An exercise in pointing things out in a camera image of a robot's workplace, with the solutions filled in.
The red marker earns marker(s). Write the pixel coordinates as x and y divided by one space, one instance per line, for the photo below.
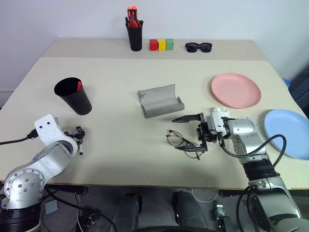
133 23
79 85

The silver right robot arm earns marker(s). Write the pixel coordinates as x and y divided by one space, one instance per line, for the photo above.
263 166

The green wooden block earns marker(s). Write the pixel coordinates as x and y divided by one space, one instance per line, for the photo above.
169 44

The red wooden block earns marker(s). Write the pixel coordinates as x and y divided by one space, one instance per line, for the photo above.
153 45

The dark chair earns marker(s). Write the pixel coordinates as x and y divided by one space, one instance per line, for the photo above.
300 89

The dark rounded leg shape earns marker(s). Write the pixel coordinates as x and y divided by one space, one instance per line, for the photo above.
189 210
128 210

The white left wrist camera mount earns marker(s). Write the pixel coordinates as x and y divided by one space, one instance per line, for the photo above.
47 129

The black sunglasses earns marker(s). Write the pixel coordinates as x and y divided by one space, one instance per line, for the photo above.
198 47

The tall narrow black cup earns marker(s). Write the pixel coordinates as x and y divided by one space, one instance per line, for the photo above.
135 36

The grey open glasses case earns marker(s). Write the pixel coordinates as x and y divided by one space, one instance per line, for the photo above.
158 101

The blue plate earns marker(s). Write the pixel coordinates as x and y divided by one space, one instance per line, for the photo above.
292 133

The small grey box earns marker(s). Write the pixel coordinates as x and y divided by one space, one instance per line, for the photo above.
51 207

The pink plate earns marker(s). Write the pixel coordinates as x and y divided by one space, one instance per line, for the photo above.
235 90

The wide black cup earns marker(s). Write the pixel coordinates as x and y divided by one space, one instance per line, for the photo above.
74 99

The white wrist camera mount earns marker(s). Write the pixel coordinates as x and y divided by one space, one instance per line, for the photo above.
216 122
47 129

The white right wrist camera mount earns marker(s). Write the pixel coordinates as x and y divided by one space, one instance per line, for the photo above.
216 122

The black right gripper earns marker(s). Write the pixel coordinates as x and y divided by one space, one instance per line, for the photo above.
205 133

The black floor device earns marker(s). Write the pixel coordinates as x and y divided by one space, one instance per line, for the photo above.
89 220
222 217

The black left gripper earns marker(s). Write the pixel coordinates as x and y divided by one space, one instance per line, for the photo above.
75 133

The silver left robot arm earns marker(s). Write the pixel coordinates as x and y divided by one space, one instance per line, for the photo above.
46 159

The yellow wooden block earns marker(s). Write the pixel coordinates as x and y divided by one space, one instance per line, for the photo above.
161 45

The orange capped marker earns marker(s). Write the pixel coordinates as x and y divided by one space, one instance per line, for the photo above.
135 12
130 13

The thin black frame eyeglasses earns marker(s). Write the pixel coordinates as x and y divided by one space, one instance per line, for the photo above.
178 140

